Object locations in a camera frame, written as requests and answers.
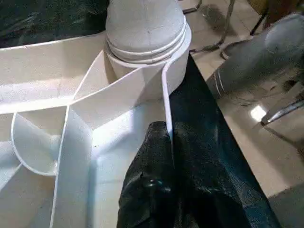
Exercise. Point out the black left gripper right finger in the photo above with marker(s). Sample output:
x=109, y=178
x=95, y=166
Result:
x=202, y=190

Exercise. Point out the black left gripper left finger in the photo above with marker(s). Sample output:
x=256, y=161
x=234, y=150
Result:
x=149, y=185

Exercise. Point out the white plastic table top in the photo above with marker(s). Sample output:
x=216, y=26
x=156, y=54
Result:
x=71, y=95

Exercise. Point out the white plastic table leg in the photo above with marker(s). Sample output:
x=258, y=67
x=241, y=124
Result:
x=145, y=26

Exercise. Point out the grey robot leg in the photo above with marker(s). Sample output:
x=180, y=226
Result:
x=261, y=59

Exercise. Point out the black pole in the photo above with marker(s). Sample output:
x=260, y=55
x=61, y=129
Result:
x=260, y=19

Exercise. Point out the metal stand frame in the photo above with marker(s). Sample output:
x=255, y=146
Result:
x=282, y=110

